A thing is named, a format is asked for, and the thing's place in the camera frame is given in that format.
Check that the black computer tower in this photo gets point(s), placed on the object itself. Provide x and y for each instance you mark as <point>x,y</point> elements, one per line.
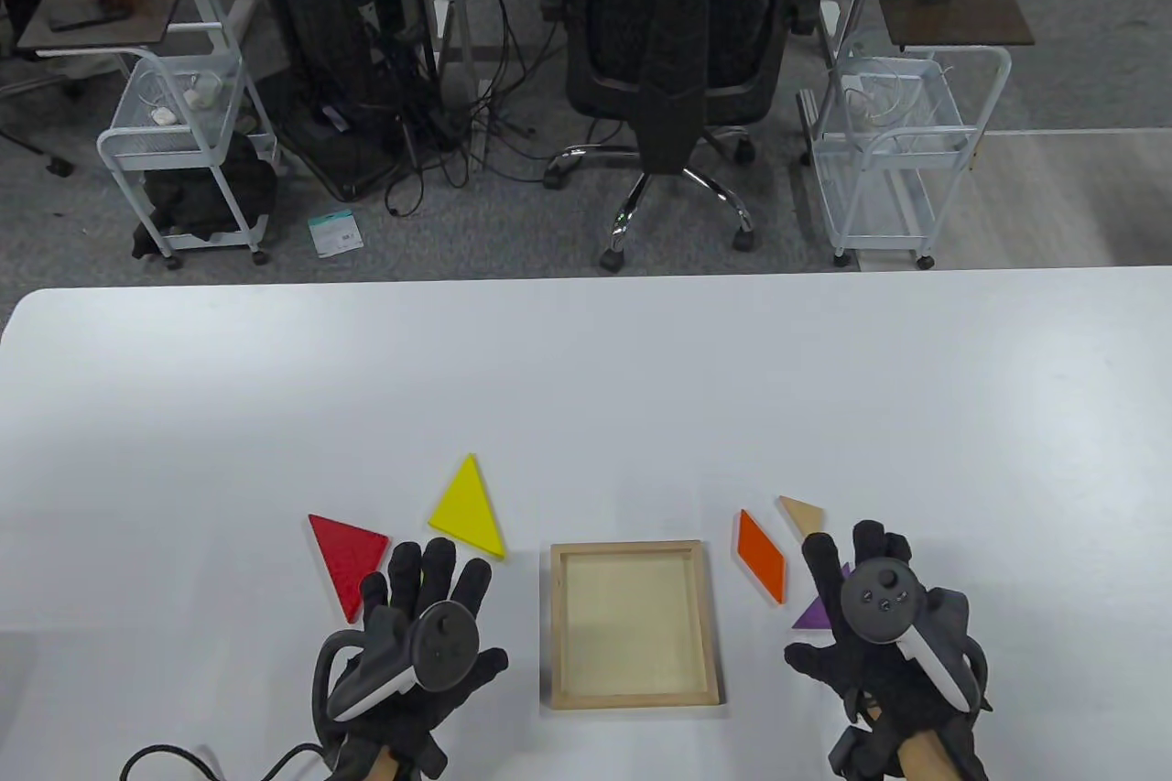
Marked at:
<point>339,67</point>

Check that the person's left forearm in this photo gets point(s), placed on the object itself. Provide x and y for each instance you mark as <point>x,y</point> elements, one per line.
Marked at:
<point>385,767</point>

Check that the person's right hand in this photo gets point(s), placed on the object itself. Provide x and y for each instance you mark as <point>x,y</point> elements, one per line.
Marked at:
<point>829,667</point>

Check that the black bag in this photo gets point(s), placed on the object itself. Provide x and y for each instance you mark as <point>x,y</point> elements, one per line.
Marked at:
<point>197,200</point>

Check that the black office chair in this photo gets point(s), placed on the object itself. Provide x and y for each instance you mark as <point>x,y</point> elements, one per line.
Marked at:
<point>678,39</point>

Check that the wooden square tray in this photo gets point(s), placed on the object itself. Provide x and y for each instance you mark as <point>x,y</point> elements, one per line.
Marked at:
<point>632,616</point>

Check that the yellow triangle tangram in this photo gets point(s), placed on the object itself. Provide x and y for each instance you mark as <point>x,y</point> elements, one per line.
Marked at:
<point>467,511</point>

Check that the beige small triangle tangram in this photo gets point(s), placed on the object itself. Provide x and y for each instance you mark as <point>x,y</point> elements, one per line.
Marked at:
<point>804,514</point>

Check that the teal white packet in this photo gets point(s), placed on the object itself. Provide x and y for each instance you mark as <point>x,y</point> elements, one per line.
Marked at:
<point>335,233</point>

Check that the orange parallelogram tangram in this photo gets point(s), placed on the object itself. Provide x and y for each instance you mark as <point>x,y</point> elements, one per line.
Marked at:
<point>760,557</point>

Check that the person's right forearm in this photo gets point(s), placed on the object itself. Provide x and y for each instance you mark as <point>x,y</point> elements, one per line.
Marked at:
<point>920,758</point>

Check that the black white hand controller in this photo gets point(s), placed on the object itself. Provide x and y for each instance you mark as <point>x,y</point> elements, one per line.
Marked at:
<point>444,644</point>
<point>879,602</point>

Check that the person's left hand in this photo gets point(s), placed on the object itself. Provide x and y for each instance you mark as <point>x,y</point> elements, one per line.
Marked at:
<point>430,570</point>

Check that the black phone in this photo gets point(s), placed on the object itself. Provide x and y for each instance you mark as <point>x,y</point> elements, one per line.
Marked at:
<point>82,19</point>

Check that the white charger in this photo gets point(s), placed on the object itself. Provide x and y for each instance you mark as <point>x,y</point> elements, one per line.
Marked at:
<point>203,92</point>

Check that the grey swivel office chair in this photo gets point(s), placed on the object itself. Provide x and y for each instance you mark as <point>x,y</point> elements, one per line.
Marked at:
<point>59,167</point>

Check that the red triangle tangram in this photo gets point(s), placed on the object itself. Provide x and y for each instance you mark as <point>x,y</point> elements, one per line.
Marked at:
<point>348,557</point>

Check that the purple triangle tangram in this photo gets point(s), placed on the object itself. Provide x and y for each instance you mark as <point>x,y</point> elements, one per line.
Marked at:
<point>813,616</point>

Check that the white earbuds case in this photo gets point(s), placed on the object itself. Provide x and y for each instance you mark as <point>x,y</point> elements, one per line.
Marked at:
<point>164,116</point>

